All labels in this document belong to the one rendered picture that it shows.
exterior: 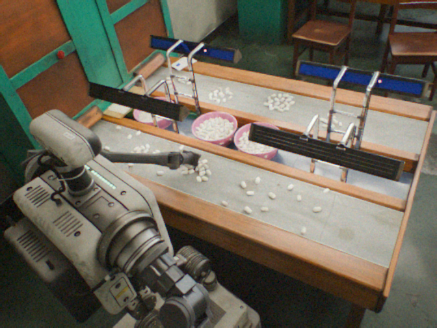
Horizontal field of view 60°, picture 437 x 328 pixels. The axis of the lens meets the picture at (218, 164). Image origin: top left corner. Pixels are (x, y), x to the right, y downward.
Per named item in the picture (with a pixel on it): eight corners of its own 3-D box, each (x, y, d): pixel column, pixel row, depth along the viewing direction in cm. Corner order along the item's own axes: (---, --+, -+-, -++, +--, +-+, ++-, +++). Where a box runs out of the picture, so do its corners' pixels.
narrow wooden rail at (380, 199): (399, 224, 171) (405, 209, 164) (105, 129, 247) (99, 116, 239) (402, 215, 174) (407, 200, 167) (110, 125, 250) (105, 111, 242)
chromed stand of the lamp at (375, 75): (357, 163, 198) (372, 92, 167) (320, 153, 206) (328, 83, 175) (367, 140, 209) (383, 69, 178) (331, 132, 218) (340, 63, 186)
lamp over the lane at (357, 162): (398, 183, 139) (403, 169, 134) (247, 140, 165) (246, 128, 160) (402, 168, 144) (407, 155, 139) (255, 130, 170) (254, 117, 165)
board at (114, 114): (120, 120, 234) (119, 118, 233) (102, 114, 240) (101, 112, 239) (151, 91, 253) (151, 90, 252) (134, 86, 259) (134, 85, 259)
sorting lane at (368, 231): (387, 271, 149) (389, 268, 148) (67, 151, 225) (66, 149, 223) (403, 215, 167) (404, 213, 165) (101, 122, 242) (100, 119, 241)
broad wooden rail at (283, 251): (374, 313, 152) (382, 291, 139) (62, 181, 227) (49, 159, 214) (380, 287, 159) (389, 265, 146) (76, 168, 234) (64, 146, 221)
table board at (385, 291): (380, 315, 151) (387, 297, 140) (374, 313, 152) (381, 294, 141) (428, 132, 222) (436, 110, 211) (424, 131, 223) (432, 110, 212)
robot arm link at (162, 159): (84, 169, 162) (86, 144, 161) (83, 167, 168) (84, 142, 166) (179, 171, 180) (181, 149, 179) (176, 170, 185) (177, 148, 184)
